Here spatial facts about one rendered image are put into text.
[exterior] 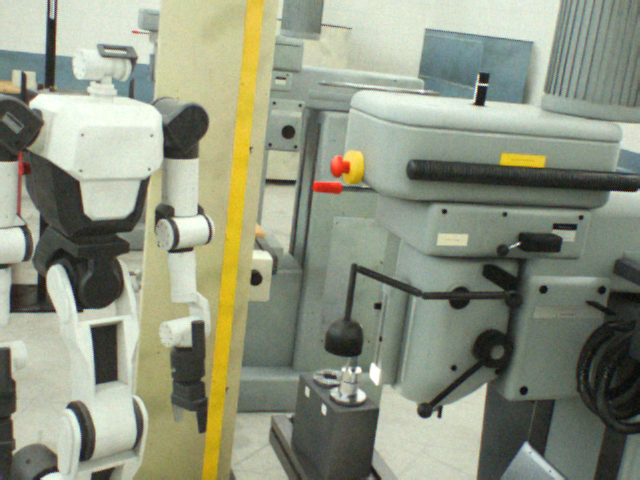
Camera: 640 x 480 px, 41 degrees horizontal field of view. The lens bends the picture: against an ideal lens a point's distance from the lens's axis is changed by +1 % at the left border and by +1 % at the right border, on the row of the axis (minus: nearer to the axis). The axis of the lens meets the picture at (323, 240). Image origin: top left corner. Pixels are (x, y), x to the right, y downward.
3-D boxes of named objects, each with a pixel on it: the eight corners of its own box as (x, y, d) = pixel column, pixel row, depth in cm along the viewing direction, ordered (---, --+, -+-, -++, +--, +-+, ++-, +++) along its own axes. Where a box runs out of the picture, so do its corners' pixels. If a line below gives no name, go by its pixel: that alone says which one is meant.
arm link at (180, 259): (157, 293, 216) (151, 217, 214) (191, 286, 223) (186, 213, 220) (179, 297, 208) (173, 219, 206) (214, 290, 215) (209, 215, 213)
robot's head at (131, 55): (85, 66, 192) (95, 39, 187) (120, 68, 197) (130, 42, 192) (94, 85, 189) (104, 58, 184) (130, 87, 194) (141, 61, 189)
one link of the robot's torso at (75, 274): (47, 297, 206) (49, 250, 203) (99, 290, 215) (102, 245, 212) (69, 314, 197) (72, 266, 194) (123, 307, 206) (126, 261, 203)
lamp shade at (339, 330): (316, 346, 159) (320, 315, 158) (343, 339, 164) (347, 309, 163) (343, 359, 155) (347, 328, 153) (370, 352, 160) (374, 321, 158)
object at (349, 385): (335, 390, 209) (338, 368, 207) (353, 389, 210) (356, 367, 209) (342, 398, 205) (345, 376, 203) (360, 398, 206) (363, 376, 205)
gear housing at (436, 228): (424, 258, 148) (433, 202, 145) (372, 222, 170) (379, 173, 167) (586, 262, 159) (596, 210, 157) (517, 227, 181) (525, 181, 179)
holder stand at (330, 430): (326, 483, 205) (336, 407, 200) (290, 439, 224) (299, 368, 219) (370, 477, 210) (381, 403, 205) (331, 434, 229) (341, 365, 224)
